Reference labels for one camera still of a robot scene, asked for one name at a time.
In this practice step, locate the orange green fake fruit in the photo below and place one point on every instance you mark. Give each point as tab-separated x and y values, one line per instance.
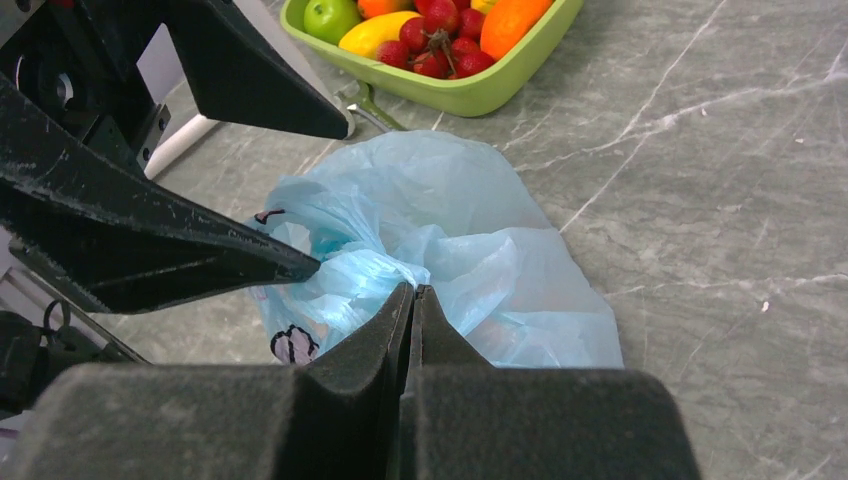
369	9

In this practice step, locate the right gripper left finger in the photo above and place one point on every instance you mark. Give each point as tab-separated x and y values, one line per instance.
331	419

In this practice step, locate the light blue plastic bag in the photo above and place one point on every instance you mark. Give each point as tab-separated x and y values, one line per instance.
430	208

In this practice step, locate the red fake strawberry bunch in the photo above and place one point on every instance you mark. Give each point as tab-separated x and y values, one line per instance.
441	41

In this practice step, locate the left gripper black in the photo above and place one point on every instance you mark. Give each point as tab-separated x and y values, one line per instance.
94	227

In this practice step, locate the green fake apple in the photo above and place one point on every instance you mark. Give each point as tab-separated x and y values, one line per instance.
330	20

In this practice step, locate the yellow fake mango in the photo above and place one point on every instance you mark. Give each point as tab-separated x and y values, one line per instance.
364	38

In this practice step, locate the silver wrench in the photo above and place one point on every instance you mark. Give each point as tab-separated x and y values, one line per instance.
361	103

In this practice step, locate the orange fake carrot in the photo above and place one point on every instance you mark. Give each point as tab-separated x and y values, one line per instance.
508	22

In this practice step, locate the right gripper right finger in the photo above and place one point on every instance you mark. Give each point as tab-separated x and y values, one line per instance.
462	418

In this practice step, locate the green plastic fruit basket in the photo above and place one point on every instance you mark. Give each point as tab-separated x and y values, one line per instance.
471	97

